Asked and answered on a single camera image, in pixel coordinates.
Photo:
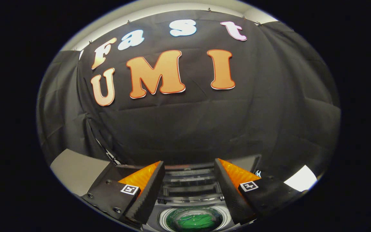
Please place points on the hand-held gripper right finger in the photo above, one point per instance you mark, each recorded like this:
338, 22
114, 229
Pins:
229, 193

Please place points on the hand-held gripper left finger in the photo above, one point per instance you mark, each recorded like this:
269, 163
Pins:
151, 190

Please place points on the grey washing machine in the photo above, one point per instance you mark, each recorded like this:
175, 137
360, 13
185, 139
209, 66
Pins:
161, 216

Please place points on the dark transparent washing machine lid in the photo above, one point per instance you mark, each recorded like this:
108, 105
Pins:
192, 185

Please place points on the green polo shirt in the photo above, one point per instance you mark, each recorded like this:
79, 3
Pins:
198, 221

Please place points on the white side table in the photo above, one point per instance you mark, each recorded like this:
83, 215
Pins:
301, 178

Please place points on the grey side table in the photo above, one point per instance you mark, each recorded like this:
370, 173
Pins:
76, 167

